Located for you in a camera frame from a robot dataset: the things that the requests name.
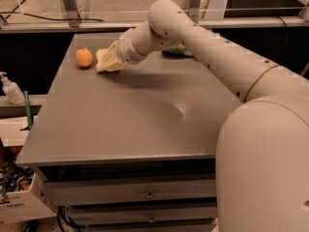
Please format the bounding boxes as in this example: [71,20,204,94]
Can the metal bracket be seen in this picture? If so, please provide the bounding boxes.
[188,0,201,23]
[62,0,81,28]

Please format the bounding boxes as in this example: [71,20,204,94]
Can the right metal bracket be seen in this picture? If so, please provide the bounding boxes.
[188,0,201,23]

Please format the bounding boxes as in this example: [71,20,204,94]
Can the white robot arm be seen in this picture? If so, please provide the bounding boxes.
[97,0,309,232]

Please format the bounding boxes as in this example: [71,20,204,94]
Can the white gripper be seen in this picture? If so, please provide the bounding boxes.
[106,29,146,73]

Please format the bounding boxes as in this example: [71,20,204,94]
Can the drawer handle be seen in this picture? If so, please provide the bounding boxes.
[148,215,156,223]
[145,189,155,200]

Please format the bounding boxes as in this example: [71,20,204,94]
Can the yellow wavy sponge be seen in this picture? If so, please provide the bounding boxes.
[96,48,112,73]

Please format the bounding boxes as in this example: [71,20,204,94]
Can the grey drawer cabinet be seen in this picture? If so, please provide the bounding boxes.
[17,34,239,232]

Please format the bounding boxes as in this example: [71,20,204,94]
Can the green snack bag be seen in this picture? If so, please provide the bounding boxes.
[163,44,192,57]

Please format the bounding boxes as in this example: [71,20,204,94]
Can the white cardboard box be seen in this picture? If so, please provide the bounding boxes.
[0,174,56,223]

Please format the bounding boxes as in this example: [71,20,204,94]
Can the black cable on ledge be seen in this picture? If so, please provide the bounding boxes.
[0,12,105,23]

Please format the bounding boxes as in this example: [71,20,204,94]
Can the white pump bottle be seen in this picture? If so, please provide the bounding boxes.
[0,72,25,105]

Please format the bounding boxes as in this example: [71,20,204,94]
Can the green stick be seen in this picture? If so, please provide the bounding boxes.
[24,91,33,131]

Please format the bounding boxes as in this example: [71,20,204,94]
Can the left metal bracket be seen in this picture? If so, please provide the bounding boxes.
[62,0,81,28]

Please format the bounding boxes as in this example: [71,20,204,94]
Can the black cables under cabinet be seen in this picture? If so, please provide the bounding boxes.
[56,206,85,232]

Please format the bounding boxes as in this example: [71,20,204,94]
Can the top drawer handle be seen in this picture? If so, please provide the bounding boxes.
[145,189,155,200]

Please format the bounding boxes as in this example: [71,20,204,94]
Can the orange fruit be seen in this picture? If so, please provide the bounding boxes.
[75,47,94,68]

